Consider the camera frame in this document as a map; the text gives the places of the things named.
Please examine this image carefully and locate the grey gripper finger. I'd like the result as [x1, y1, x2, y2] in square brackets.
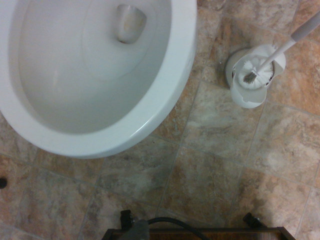
[129, 218, 151, 240]

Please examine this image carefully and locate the white toilet brush grey grip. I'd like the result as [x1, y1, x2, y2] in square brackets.
[236, 9, 320, 90]

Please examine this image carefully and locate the white toilet bowl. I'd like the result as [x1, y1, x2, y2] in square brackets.
[0, 0, 199, 160]

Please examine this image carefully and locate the white toilet brush holder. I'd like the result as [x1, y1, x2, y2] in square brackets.
[225, 44, 287, 109]

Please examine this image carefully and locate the black table caster wheel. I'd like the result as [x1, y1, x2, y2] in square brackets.
[242, 211, 263, 228]
[119, 209, 135, 228]

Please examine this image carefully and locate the brown wooden table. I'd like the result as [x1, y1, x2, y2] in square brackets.
[101, 226, 291, 240]

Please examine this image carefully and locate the black cable at table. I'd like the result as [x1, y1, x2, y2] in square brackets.
[146, 217, 204, 240]

